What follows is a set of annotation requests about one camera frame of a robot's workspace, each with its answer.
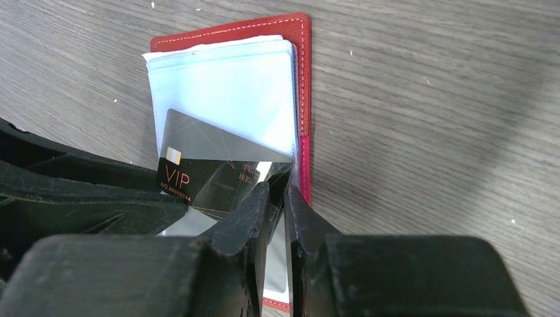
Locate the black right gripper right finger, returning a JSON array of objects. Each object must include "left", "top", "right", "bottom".
[{"left": 284, "top": 186, "right": 529, "bottom": 316}]

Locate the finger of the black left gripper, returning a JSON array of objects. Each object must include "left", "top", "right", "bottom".
[{"left": 1, "top": 120, "right": 187, "bottom": 280}]

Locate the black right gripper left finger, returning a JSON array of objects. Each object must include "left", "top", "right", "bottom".
[{"left": 1, "top": 182, "right": 270, "bottom": 316}]

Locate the red leather card holder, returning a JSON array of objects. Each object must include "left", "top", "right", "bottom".
[{"left": 141, "top": 12, "right": 313, "bottom": 314}]

